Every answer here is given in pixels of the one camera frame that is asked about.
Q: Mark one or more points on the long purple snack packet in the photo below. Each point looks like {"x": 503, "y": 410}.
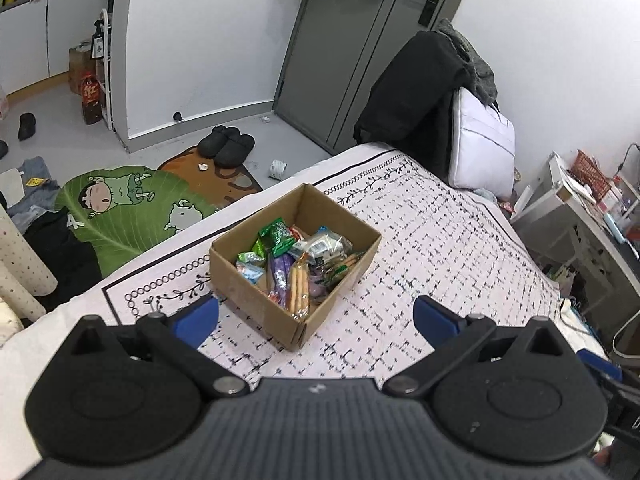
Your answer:
{"x": 281, "y": 272}

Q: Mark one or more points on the black door stopper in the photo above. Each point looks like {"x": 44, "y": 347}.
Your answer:
{"x": 178, "y": 117}

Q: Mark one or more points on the black shoe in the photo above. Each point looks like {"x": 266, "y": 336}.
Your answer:
{"x": 27, "y": 126}
{"x": 3, "y": 149}

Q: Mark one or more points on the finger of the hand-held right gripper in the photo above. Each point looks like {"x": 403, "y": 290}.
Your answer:
{"x": 602, "y": 365}

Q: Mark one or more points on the black jacket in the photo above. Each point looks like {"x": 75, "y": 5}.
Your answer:
{"x": 405, "y": 100}

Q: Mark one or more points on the black spray bottle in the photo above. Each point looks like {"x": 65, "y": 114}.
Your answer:
{"x": 97, "y": 40}

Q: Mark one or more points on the green and white snack packet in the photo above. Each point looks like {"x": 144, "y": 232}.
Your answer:
{"x": 340, "y": 270}

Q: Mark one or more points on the blue jeans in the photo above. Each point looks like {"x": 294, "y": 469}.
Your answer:
{"x": 35, "y": 195}

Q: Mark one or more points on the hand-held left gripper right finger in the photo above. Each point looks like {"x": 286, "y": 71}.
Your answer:
{"x": 434, "y": 317}

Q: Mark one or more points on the light green snack packet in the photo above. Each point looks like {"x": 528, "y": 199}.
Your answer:
{"x": 258, "y": 249}

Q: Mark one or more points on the orange cracker packet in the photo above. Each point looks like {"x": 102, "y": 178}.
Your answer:
{"x": 300, "y": 285}

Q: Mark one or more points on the white desk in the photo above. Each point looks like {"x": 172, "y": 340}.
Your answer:
{"x": 565, "y": 230}

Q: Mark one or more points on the black slipper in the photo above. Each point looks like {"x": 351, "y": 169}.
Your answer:
{"x": 235, "y": 151}
{"x": 217, "y": 141}

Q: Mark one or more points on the clear packet of white snacks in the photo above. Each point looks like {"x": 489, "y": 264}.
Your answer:
{"x": 320, "y": 246}

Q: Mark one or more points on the polka dot cloth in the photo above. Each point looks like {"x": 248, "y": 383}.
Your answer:
{"x": 22, "y": 265}

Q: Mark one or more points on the person's right hand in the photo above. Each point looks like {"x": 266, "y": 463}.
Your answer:
{"x": 607, "y": 456}

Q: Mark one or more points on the black cloth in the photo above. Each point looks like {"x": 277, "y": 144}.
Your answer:
{"x": 65, "y": 265}

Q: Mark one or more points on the small lilac snack packet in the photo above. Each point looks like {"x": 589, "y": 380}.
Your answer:
{"x": 320, "y": 287}

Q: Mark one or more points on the brown cardboard box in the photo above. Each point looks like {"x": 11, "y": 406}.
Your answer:
{"x": 265, "y": 310}

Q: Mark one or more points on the grey door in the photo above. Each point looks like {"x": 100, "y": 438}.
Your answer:
{"x": 340, "y": 60}

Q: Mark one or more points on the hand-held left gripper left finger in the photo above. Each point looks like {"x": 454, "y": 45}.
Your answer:
{"x": 197, "y": 316}

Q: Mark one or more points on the grey hoodie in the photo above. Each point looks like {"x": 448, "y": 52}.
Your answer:
{"x": 475, "y": 70}

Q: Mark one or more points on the green cartoon floor mat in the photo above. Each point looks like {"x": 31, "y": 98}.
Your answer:
{"x": 125, "y": 210}

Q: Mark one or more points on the light blue case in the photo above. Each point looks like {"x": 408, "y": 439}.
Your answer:
{"x": 615, "y": 226}

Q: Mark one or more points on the white pillow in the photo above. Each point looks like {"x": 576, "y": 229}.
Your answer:
{"x": 482, "y": 145}

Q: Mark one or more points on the white metal rack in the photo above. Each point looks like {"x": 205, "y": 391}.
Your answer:
{"x": 107, "y": 100}

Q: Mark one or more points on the crumpled white paper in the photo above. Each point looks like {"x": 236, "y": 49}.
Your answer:
{"x": 278, "y": 170}

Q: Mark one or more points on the red basket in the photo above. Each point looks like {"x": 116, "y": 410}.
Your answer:
{"x": 590, "y": 172}

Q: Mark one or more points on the blue snack packet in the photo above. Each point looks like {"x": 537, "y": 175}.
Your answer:
{"x": 250, "y": 271}

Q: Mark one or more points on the dark green snack packet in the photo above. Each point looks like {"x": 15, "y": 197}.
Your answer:
{"x": 277, "y": 239}

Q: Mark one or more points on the white kitchen cabinet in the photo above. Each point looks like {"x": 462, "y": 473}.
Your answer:
{"x": 30, "y": 45}

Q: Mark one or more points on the white patterned bedspread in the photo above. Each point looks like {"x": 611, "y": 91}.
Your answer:
{"x": 440, "y": 240}

